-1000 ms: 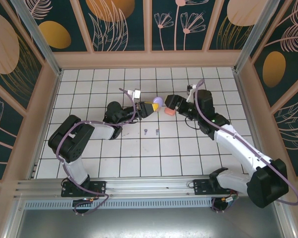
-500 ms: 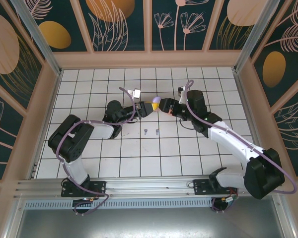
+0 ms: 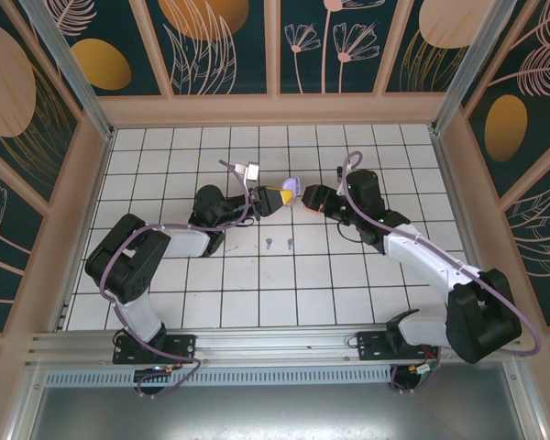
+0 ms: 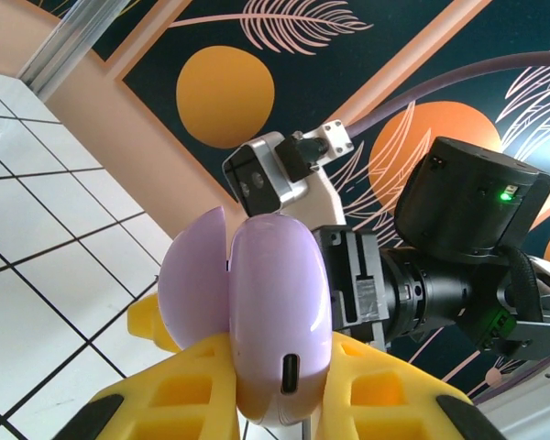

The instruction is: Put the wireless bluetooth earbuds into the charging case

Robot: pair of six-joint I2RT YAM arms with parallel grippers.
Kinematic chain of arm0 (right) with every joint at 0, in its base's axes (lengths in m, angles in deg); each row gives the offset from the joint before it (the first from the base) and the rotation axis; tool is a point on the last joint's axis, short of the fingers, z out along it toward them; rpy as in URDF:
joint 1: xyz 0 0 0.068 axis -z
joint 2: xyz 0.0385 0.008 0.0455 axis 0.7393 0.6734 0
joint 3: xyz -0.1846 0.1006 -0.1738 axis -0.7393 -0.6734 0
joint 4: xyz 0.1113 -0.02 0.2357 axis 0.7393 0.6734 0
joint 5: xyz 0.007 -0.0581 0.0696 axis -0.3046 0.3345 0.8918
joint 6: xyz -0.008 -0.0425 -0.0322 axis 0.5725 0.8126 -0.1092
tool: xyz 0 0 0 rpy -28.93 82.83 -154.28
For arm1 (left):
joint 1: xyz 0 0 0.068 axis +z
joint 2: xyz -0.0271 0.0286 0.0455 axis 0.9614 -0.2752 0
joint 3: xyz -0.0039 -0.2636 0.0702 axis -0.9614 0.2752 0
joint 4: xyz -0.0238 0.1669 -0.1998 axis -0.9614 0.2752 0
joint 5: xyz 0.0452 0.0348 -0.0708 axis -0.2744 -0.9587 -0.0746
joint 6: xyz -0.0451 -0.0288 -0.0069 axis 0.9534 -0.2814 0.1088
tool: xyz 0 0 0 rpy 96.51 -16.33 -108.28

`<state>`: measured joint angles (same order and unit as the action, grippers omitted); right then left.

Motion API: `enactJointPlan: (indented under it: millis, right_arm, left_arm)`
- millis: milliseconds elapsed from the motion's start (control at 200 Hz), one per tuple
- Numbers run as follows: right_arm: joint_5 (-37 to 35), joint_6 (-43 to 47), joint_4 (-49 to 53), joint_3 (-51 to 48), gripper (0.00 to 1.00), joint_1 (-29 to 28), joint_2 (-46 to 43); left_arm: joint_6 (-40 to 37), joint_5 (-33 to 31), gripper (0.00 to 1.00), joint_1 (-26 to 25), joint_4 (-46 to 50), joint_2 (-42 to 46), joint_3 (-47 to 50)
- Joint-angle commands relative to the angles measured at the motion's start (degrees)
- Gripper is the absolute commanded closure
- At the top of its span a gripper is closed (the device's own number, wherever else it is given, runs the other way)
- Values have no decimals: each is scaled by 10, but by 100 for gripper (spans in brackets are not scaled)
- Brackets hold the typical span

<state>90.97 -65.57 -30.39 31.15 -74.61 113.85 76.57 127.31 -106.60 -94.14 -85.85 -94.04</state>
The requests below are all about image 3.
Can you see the purple round charging case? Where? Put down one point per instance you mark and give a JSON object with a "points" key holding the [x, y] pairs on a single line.
{"points": [[293, 184]]}

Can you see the salmon orange rectangular charging case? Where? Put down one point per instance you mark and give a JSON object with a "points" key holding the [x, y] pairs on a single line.
{"points": [[309, 210]]}

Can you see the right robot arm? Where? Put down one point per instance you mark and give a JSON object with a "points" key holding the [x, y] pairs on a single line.
{"points": [[421, 261]]}

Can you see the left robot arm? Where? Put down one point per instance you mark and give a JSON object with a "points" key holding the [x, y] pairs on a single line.
{"points": [[133, 270]]}

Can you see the grey metal sheet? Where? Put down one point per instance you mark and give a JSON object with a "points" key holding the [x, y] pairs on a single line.
{"points": [[275, 417]]}

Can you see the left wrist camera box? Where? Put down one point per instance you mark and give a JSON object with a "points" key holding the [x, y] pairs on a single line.
{"points": [[252, 172]]}

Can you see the aluminium side rail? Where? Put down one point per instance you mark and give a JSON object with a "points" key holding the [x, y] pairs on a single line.
{"points": [[453, 183]]}

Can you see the aluminium corner post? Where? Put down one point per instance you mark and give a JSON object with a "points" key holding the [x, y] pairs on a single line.
{"points": [[80, 87], [458, 87]]}

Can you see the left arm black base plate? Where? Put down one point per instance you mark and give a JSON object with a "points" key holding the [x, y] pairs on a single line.
{"points": [[183, 344]]}

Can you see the aluminium mounting rail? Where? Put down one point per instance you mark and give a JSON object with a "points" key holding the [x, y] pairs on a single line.
{"points": [[275, 344]]}

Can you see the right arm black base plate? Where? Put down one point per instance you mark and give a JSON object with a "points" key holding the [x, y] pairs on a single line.
{"points": [[371, 348]]}

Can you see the aluminium frame bar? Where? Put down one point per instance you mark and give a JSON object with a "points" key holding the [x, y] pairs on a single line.
{"points": [[527, 408], [27, 403]]}

